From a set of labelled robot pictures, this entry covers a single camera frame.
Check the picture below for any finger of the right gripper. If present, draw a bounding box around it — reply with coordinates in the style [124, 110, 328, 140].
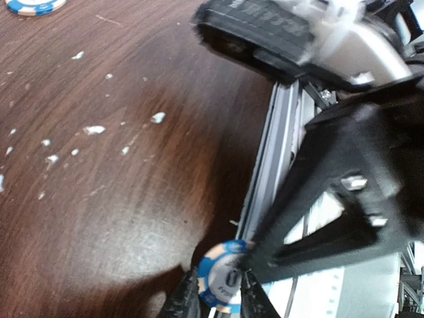
[244, 103, 423, 283]

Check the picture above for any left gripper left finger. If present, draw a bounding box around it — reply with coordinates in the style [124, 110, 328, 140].
[158, 267, 201, 318]

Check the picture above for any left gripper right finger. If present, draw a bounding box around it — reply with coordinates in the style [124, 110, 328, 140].
[240, 270, 280, 318]

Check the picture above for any blue white poker chip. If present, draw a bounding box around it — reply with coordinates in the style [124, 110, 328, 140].
[197, 240, 254, 314]
[5, 0, 67, 17]

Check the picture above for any aluminium front rail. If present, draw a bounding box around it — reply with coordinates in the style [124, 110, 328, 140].
[231, 79, 424, 318]

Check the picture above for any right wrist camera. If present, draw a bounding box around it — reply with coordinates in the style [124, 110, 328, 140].
[192, 1, 412, 92]

